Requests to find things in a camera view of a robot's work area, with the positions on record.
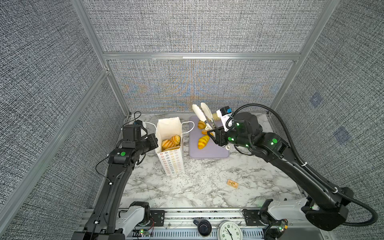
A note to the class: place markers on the small orange candy wrapper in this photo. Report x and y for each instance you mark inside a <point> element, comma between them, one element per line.
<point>233,184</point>

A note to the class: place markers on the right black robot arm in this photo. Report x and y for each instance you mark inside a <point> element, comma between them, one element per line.
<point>326,204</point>

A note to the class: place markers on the white printed paper bag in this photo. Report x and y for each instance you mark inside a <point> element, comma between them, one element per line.
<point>170,133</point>

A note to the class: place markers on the small yellow ridged bread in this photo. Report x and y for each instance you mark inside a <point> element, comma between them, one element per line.
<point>203,141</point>

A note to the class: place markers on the white analog clock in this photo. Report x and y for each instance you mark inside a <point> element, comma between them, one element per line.
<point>228,230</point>

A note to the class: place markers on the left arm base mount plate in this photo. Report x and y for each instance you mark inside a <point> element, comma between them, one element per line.
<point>156,218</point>

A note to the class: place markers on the pale crumbly square bread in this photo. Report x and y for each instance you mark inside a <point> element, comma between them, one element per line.
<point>216,117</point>

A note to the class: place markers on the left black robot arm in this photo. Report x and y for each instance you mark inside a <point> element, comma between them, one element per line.
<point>102,224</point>

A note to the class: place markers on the lavender tray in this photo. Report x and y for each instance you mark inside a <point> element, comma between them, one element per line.
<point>210,151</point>

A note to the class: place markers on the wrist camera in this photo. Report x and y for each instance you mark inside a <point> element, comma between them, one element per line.
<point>245,123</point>
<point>134,131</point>

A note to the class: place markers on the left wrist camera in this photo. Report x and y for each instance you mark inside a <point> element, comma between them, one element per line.
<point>134,131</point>

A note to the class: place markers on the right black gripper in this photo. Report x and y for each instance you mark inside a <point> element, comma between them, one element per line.
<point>220,135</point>

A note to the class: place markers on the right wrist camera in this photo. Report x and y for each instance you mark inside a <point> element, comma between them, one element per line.
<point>245,123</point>

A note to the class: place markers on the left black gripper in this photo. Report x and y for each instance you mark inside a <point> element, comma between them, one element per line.
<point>152,138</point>

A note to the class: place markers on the yellow braided pastry bread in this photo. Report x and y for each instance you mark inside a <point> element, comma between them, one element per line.
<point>176,140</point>

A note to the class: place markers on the ridged yellow spiral bread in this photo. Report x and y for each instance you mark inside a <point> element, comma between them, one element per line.
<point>166,144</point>

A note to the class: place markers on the small yellow croissant bread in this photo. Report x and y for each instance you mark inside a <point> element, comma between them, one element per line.
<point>201,125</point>

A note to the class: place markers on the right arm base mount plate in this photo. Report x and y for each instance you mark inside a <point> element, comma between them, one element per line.
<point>253,218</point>

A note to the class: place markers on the black round knob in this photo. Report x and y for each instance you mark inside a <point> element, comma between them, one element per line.
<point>204,227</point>

